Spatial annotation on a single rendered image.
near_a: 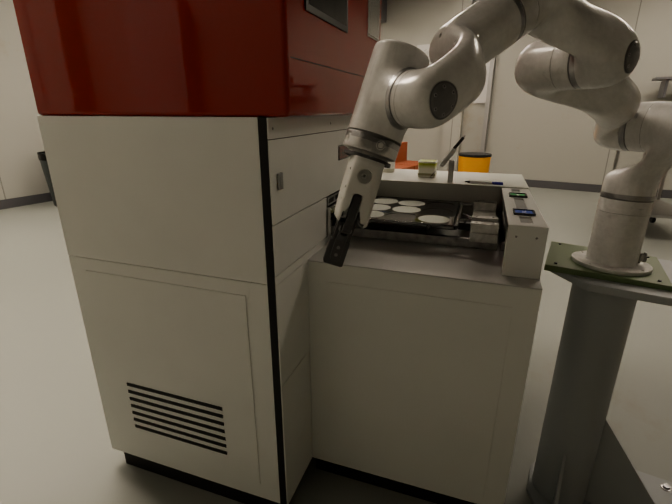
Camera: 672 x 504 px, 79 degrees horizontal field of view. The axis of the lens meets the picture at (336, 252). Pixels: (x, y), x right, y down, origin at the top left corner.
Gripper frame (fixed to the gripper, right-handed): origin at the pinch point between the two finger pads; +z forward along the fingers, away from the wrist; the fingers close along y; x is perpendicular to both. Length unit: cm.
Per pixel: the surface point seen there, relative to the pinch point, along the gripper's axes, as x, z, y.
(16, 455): 83, 124, 79
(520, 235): -47, -12, 37
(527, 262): -52, -6, 37
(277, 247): 10.5, 9.2, 35.6
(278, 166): 15.8, -9.5, 35.0
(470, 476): -65, 61, 44
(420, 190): -34, -17, 100
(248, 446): 2, 73, 48
